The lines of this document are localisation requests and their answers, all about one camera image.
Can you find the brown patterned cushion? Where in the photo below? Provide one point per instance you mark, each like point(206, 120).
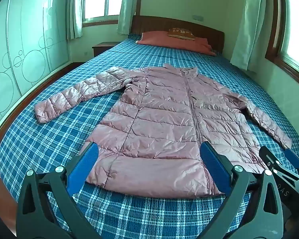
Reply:
point(180, 32)

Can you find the white framed window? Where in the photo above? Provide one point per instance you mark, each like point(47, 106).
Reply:
point(102, 0)

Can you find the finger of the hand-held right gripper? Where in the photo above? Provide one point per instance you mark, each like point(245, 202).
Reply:
point(276, 164)
point(295, 159)

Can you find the pink puffer jacket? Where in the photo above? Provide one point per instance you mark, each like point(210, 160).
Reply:
point(164, 119)

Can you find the wooden headboard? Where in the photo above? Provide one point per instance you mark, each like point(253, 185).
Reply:
point(164, 23)

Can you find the wall socket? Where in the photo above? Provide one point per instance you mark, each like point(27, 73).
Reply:
point(198, 18)

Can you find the blue plaid bed sheet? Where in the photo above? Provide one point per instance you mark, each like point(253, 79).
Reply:
point(64, 134)

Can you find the wooden bed frame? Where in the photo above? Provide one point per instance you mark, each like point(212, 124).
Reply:
point(27, 97)

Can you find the wooden nightstand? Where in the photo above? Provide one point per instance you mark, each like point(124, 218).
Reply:
point(102, 48)

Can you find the white wardrobe with circle pattern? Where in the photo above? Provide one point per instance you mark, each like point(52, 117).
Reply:
point(27, 42)

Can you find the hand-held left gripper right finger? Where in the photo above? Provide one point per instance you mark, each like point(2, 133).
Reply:
point(214, 164)

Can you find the pink pillow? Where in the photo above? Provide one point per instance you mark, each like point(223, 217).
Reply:
point(154, 38)

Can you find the pale green curtain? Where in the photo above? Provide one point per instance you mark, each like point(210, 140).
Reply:
point(74, 10)
point(249, 25)
point(127, 5)

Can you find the wooden framed window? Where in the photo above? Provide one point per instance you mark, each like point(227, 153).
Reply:
point(296, 29)

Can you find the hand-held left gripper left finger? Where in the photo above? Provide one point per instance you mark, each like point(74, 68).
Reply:
point(83, 164)

